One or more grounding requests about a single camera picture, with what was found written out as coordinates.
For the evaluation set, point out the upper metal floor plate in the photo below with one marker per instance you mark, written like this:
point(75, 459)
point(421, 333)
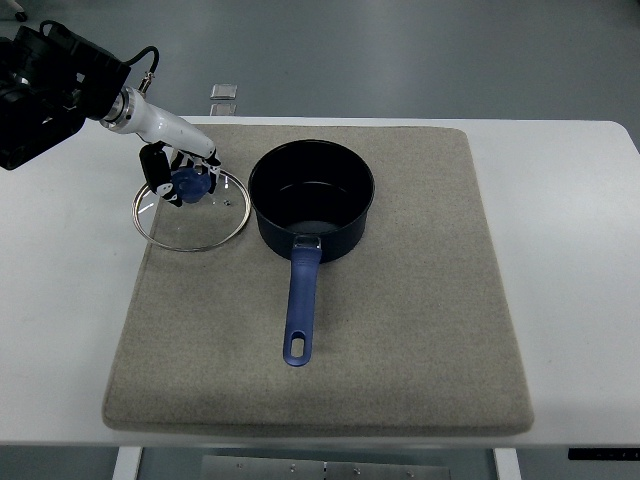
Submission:
point(223, 92)

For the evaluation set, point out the glass pot lid blue knob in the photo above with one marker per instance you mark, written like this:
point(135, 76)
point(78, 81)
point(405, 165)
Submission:
point(193, 227)

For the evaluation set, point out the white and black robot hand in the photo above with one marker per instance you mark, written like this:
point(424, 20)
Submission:
point(179, 162)

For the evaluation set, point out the dark blue saucepan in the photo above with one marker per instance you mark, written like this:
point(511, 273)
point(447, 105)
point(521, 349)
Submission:
point(311, 198)

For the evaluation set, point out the white right table leg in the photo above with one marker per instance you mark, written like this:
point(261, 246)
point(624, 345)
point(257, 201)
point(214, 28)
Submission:
point(507, 464)

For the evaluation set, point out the lower metal floor plate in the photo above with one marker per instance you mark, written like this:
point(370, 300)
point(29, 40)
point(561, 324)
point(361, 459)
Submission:
point(222, 109)

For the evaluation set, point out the grey metal table crossbar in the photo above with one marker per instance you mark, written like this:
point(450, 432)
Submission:
point(228, 467)

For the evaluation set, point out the beige fabric mat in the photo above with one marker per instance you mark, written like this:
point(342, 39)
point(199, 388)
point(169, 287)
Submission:
point(412, 334)

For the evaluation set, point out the metal floor plate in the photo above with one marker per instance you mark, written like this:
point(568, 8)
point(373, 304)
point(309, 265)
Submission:
point(223, 92)
point(222, 109)

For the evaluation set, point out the black table control panel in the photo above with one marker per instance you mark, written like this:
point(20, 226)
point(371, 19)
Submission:
point(604, 454)

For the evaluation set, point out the white left table leg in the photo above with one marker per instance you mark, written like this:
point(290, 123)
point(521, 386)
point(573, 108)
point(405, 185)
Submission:
point(127, 463)

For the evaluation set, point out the white table leg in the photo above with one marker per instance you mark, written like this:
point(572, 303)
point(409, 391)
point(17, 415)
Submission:
point(127, 463)
point(507, 464)

